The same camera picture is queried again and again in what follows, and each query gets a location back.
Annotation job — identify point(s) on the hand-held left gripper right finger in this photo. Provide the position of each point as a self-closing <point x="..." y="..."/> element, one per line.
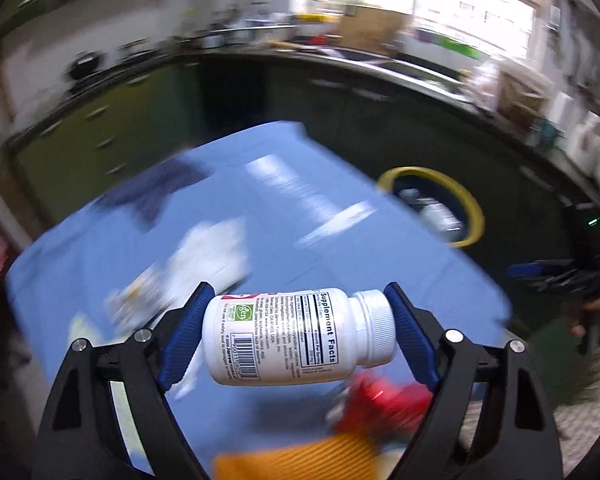
<point x="412" y="335"/>

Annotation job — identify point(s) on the red soda can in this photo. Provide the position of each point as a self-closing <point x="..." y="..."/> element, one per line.
<point x="380" y="402"/>

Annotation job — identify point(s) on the white plastic jug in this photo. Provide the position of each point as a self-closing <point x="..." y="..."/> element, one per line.
<point x="585" y="140"/>

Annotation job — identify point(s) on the green lid plastic box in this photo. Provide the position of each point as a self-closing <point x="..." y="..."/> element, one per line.
<point x="447" y="45"/>

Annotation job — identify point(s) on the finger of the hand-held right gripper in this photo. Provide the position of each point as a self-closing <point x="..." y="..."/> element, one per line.
<point x="550" y="286"/>
<point x="527" y="270"/>

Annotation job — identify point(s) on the orange ribbed cloth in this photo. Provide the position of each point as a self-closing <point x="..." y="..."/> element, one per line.
<point x="305" y="460"/>

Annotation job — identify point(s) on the black bin with yellow rim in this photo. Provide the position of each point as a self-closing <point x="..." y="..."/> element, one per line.
<point x="475" y="212"/>

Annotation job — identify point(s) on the wooden cutting board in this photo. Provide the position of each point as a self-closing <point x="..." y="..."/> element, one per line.
<point x="370" y="30"/>

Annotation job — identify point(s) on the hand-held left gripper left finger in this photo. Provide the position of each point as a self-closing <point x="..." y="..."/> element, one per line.
<point x="185" y="332"/>

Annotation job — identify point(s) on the printed blue tablecloth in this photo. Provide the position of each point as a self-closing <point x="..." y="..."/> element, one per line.
<point x="305" y="240"/>

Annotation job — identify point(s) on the brown paper bag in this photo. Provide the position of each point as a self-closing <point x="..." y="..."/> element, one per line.
<point x="522" y="97"/>

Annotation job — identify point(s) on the black wok with lid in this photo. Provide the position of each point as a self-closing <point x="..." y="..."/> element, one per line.
<point x="85" y="66"/>

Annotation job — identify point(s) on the stainless steel sink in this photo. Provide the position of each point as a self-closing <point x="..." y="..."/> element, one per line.
<point x="395" y="67"/>

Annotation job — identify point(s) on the white pill bottle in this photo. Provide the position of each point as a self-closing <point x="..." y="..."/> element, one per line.
<point x="290" y="335"/>

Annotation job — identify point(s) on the clear plastic water bottle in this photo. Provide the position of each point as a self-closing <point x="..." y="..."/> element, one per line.
<point x="442" y="220"/>

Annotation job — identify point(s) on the patterned floor mat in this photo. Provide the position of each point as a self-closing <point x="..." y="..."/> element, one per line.
<point x="580" y="435"/>

